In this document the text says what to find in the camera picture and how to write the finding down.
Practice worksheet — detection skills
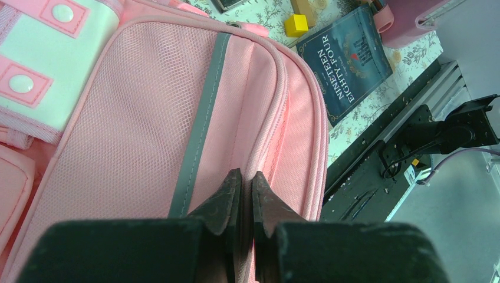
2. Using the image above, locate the long natural wooden block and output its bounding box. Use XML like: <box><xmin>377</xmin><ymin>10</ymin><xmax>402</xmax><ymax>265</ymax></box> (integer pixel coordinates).
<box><xmin>290</xmin><ymin>0</ymin><xmax>317</xmax><ymax>28</ymax></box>

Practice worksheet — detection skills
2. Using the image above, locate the yellow wooden block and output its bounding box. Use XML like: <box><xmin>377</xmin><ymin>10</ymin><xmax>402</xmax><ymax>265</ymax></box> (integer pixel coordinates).
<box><xmin>284</xmin><ymin>14</ymin><xmax>309</xmax><ymax>38</ymax></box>

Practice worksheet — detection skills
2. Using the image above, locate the Nineteen Eighty-Four blue book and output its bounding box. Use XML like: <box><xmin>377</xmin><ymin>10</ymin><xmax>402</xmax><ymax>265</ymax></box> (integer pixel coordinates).
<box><xmin>295</xmin><ymin>4</ymin><xmax>393</xmax><ymax>126</ymax></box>

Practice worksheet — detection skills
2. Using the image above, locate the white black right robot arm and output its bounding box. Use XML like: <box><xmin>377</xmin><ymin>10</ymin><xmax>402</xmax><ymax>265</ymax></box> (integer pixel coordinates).
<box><xmin>379</xmin><ymin>94</ymin><xmax>499</xmax><ymax>179</ymax></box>

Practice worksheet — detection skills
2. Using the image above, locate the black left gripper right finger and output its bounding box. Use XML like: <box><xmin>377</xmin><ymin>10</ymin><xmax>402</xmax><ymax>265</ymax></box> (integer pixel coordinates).
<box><xmin>252</xmin><ymin>172</ymin><xmax>449</xmax><ymax>282</ymax></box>

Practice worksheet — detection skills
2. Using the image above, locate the floral table mat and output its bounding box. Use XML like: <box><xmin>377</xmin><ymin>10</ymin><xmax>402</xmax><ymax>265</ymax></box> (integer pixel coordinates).
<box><xmin>190</xmin><ymin>0</ymin><xmax>443</xmax><ymax>165</ymax></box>

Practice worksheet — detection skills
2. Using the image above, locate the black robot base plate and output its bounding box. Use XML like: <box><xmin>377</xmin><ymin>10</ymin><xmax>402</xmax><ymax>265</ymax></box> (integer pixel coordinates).
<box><xmin>320</xmin><ymin>61</ymin><xmax>466</xmax><ymax>222</ymax></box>

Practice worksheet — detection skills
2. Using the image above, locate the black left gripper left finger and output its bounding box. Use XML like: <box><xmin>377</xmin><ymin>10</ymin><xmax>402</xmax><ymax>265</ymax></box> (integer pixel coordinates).
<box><xmin>17</xmin><ymin>169</ymin><xmax>242</xmax><ymax>282</ymax></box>

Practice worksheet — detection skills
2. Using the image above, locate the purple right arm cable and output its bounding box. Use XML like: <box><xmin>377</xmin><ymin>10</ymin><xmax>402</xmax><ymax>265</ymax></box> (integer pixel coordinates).
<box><xmin>416</xmin><ymin>147</ymin><xmax>500</xmax><ymax>186</ymax></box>

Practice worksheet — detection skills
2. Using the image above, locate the black tablet case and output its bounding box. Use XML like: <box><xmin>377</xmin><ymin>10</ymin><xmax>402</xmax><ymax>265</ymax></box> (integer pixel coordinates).
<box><xmin>211</xmin><ymin>0</ymin><xmax>248</xmax><ymax>12</ymax></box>

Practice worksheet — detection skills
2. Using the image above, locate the pink student backpack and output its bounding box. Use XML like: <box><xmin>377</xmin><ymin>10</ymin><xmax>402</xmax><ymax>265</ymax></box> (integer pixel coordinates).
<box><xmin>1</xmin><ymin>1</ymin><xmax>328</xmax><ymax>282</ymax></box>

